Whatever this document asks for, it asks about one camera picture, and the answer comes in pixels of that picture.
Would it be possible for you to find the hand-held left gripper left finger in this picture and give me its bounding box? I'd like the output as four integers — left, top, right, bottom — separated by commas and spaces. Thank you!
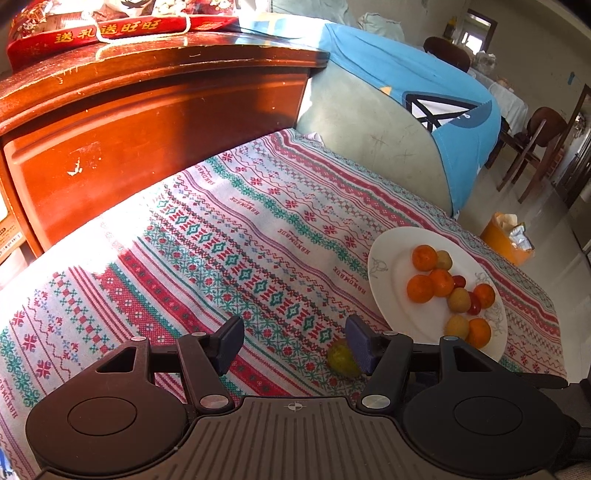
92, 316, 245, 415

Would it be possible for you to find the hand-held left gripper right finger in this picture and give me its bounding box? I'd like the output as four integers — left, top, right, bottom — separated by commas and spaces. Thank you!
345, 315, 506, 411

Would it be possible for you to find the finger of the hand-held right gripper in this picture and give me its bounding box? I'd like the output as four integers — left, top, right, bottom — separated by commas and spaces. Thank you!
503, 372, 570, 391

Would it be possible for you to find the green round fruit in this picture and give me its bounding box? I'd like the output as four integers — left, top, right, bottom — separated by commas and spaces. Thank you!
327, 342, 365, 378

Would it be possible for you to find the white plate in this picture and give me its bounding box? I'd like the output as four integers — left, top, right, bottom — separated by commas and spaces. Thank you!
368, 226, 509, 363

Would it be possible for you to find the orange mandarin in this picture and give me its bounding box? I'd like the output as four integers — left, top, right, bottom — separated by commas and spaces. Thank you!
411, 244, 438, 271
466, 318, 492, 349
473, 283, 496, 308
406, 274, 435, 304
429, 269, 455, 296

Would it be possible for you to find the patterned red green tablecloth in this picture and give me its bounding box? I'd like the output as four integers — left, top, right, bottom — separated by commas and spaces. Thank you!
0, 128, 568, 480

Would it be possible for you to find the orange bin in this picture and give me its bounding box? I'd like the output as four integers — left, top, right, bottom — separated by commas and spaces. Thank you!
480, 211, 536, 265

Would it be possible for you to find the grey sofa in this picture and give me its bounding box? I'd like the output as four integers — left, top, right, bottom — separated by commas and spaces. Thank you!
295, 65, 453, 217

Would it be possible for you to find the red-brown wooden cabinet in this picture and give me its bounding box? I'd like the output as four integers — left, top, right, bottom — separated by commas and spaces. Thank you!
0, 28, 331, 259

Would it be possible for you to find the cardboard box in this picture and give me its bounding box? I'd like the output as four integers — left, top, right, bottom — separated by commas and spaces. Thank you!
0, 185, 28, 278

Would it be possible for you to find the brown wooden chair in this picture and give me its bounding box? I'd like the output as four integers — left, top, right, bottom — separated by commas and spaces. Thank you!
496, 107, 568, 204

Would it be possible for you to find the blue printed cloth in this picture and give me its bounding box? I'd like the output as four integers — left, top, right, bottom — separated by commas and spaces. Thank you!
323, 23, 503, 217

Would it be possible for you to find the dining table with white cloth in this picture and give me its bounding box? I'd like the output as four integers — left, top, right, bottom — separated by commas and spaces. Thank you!
466, 65, 529, 134

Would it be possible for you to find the dark wooden chair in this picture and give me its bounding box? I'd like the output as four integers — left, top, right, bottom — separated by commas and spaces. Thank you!
424, 37, 472, 72

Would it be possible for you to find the window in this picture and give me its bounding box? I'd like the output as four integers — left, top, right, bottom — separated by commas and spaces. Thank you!
462, 9, 499, 47

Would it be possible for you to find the pale green cloth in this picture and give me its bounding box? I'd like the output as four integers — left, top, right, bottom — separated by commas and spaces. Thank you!
272, 0, 407, 46

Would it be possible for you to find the red gift box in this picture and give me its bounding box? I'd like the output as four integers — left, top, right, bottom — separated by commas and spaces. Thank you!
7, 0, 241, 70

